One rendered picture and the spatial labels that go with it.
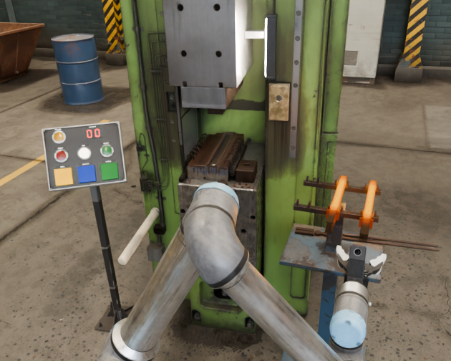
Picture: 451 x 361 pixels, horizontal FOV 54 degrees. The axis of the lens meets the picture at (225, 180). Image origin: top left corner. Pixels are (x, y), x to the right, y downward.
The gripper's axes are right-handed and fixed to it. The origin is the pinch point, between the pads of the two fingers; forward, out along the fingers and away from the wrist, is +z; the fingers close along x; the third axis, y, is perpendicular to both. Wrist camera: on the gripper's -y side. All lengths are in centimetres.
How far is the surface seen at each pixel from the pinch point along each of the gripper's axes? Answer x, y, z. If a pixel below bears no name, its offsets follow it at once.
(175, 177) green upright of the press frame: -98, 17, 57
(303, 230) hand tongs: -26, 25, 41
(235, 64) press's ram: -60, -45, 48
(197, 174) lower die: -79, 7, 45
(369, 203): 0.1, -0.9, 28.8
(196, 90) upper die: -77, -34, 45
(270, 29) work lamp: -48, -58, 60
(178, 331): -91, 101, 33
